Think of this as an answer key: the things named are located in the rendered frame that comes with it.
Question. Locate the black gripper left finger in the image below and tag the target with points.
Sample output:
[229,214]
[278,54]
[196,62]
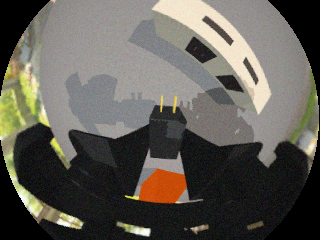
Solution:
[126,154]

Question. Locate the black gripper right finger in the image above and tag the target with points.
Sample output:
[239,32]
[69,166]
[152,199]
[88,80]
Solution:
[204,161]

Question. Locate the black two-prong plug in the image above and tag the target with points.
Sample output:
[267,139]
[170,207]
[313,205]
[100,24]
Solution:
[166,130]

